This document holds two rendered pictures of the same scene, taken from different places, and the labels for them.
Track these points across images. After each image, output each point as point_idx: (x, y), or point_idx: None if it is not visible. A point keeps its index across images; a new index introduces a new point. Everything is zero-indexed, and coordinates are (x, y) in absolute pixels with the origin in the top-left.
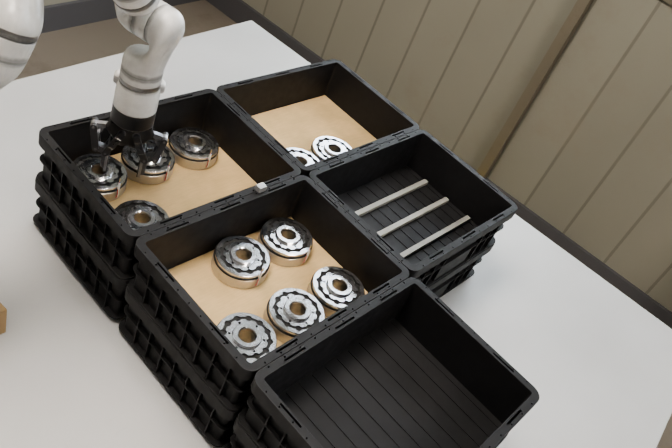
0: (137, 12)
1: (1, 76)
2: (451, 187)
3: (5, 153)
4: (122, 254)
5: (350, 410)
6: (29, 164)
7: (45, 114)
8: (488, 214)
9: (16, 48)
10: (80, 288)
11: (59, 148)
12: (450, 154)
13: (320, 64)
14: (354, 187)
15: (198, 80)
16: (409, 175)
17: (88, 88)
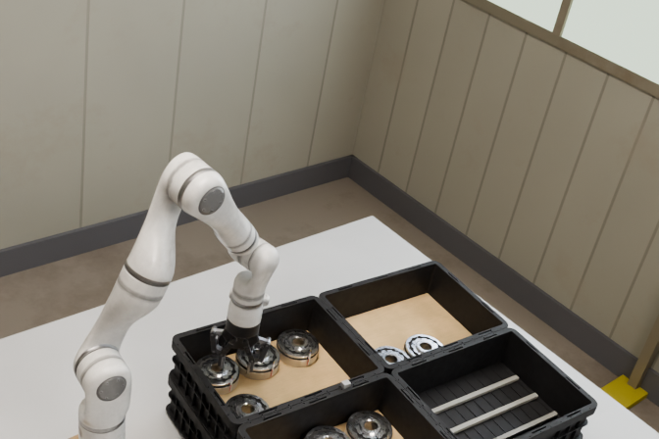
0: (241, 254)
1: (145, 309)
2: (539, 383)
3: (147, 352)
4: (228, 438)
5: None
6: (166, 361)
7: (180, 317)
8: (573, 411)
9: (156, 290)
10: None
11: (186, 352)
12: (535, 352)
13: (419, 267)
14: (442, 382)
15: (315, 279)
16: (501, 370)
17: (218, 291)
